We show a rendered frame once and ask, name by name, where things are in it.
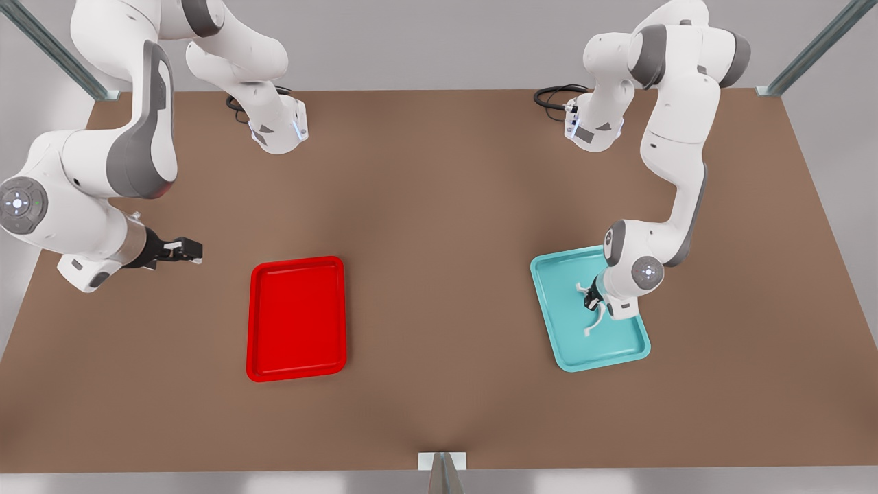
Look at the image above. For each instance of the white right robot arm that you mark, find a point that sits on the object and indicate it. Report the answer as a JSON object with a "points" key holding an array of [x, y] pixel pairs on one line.
{"points": [[82, 171]]}

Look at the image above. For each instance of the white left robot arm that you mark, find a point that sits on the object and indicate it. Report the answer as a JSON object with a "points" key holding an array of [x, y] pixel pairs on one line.
{"points": [[675, 123]]}

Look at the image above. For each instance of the teal tray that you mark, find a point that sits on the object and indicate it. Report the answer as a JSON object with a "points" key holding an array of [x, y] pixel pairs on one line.
{"points": [[586, 329]]}

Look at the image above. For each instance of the silver frame post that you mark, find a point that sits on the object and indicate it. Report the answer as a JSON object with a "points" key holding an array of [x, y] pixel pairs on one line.
{"points": [[442, 473], [55, 48], [816, 48]]}

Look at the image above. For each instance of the red tray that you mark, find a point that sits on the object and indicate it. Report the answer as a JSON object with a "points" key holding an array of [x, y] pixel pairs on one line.
{"points": [[296, 318]]}

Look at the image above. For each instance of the white drainage pipe clamp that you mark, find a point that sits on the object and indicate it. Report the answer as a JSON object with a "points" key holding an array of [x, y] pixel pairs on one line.
{"points": [[594, 317]]}

